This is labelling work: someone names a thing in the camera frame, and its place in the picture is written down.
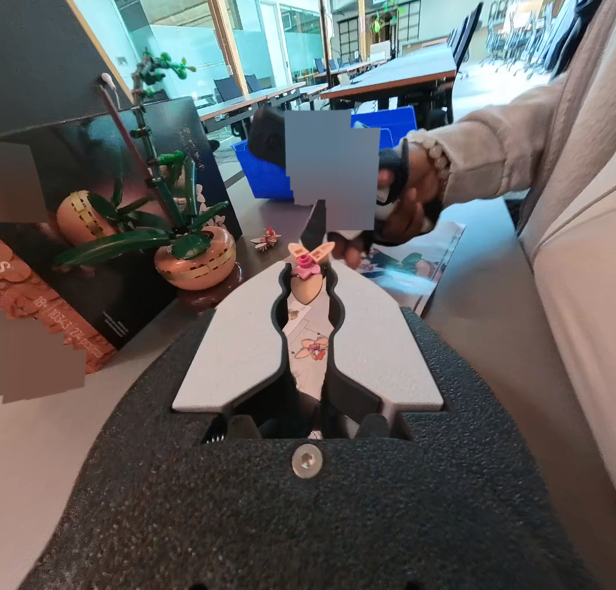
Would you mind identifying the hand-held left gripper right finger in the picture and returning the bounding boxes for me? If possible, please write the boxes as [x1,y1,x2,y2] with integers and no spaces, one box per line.
[327,263,444,413]

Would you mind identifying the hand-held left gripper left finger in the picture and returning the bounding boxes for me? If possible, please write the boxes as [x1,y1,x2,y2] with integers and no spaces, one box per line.
[172,263,289,413]

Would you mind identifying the small pink peach brick flower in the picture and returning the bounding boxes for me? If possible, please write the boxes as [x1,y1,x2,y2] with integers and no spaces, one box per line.
[288,241,336,305]

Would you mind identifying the person's right forearm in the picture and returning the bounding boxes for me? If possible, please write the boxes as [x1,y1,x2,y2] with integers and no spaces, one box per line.
[435,82,578,210]

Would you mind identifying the grey desk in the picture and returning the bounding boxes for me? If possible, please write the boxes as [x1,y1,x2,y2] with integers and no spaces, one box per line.
[0,178,616,590]

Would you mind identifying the person's right hand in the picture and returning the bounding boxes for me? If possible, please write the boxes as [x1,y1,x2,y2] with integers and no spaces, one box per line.
[332,157,446,270]

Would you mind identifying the blue plastic bin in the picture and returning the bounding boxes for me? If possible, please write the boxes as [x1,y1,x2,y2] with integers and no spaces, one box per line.
[231,106,417,201]

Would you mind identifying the long office table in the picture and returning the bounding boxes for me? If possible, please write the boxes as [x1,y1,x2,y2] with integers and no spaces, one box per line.
[197,82,307,133]
[320,46,458,114]

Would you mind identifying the open instruction booklet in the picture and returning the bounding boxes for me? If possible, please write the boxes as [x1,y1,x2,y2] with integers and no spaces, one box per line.
[281,219,467,400]

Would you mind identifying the peach flower with red piece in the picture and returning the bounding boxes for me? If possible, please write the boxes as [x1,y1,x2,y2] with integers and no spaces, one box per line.
[250,226,282,253]

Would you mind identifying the wooden building column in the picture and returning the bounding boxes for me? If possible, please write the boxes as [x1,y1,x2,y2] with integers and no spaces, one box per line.
[200,0,251,97]

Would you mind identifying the green brick orchid plant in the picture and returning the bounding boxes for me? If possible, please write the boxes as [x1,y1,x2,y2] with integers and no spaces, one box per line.
[53,51,231,269]

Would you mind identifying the hanging green plant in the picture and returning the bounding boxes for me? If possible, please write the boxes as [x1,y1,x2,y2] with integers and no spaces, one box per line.
[370,0,404,34]

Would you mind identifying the person's torso and lap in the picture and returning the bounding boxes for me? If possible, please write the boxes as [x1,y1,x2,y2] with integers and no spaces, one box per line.
[517,0,616,485]

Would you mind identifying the black office chair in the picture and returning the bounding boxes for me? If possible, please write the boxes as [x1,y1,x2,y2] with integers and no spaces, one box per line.
[448,2,484,78]

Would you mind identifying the black brick set box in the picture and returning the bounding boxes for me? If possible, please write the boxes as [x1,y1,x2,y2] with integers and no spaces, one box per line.
[0,0,243,375]

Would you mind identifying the group of stacked chairs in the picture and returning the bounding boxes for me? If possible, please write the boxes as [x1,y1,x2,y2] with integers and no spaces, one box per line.
[483,0,561,78]

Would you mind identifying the white bead bracelet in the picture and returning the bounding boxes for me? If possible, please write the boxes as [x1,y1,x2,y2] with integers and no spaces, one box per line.
[406,129,453,173]

